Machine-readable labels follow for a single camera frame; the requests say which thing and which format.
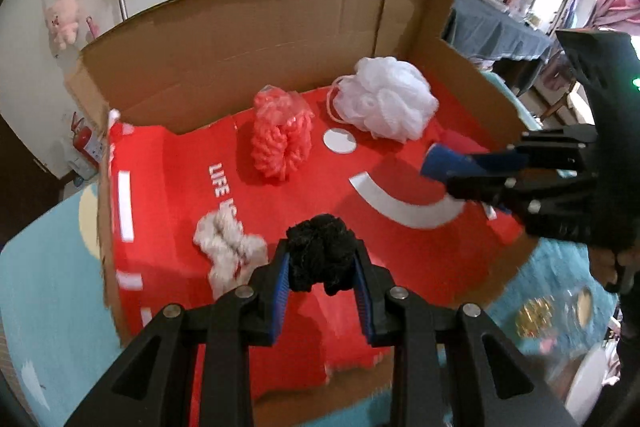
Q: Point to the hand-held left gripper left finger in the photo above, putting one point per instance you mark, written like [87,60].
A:
[280,287]

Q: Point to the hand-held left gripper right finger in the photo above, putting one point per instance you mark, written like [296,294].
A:
[362,299]

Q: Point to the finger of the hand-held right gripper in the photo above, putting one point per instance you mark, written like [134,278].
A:
[500,162]
[480,189]

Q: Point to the blue towel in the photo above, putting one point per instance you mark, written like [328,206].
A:
[442,159]

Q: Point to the black scrunchie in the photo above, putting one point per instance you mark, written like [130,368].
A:
[320,252]

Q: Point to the cream scrunchie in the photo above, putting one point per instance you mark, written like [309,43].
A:
[230,247]

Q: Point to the white mesh bath loofah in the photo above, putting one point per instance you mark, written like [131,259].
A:
[385,99]

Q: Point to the orange-red mesh bath pouf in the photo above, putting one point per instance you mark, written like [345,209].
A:
[280,137]

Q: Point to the cardboard box red lining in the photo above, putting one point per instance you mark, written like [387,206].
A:
[250,52]

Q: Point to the person's right hand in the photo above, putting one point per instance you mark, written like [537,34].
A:
[602,262]

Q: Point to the table with grey cloth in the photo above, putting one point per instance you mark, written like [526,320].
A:
[495,32]

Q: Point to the small glass jar gold contents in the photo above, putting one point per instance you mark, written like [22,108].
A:
[542,317]

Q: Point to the red fire extinguisher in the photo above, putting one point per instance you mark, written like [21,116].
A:
[85,142]

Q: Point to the light pink plush toy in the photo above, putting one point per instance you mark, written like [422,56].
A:
[62,19]

